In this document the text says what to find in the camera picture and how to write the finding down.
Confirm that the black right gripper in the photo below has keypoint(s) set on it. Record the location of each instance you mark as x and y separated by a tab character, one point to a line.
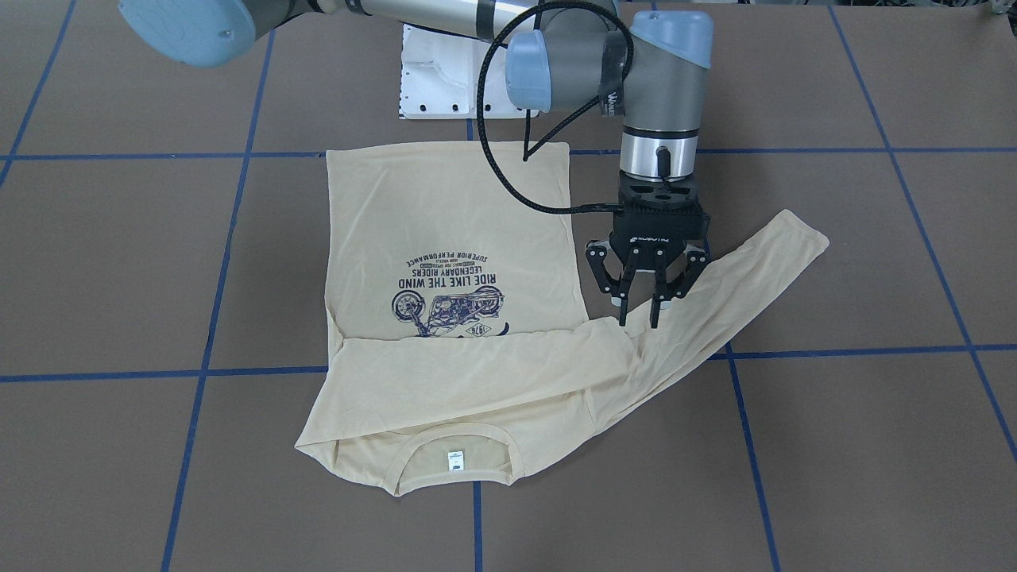
656	237

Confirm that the cream long-sleeve printed shirt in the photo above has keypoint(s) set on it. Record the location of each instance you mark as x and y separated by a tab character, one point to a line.
459	345

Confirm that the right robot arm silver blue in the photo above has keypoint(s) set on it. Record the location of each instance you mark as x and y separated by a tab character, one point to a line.
531	56

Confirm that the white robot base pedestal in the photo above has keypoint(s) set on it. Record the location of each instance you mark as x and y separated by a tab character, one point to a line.
439	74

